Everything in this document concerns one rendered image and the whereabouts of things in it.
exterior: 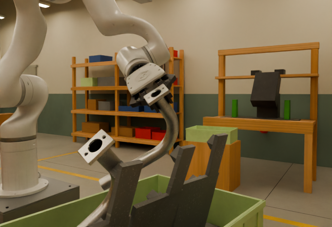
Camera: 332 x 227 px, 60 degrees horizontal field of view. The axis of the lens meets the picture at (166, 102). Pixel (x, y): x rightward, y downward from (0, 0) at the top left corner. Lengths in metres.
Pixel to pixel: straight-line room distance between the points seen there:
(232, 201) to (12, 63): 0.84
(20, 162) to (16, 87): 0.26
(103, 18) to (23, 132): 0.50
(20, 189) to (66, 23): 8.13
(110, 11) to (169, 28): 5.84
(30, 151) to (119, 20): 0.58
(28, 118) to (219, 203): 0.73
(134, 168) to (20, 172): 0.70
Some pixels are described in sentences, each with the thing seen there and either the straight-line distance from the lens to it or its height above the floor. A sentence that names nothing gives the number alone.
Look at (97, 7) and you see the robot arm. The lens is 0.92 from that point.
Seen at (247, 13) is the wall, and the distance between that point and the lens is 6.04.
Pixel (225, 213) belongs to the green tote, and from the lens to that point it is 0.97.
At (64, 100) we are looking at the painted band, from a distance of 8.99.
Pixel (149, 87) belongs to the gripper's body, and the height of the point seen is 1.28.
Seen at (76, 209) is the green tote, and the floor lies 0.94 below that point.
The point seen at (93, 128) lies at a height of 0.39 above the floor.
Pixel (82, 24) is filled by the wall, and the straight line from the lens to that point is 8.60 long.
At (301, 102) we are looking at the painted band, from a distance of 5.64.
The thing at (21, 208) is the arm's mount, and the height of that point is 0.90.
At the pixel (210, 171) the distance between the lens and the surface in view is 0.80.
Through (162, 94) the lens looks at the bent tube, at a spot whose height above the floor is 1.26.
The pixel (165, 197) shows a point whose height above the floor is 1.04.
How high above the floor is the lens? 1.27
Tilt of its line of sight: 2 degrees down
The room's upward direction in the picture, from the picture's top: straight up
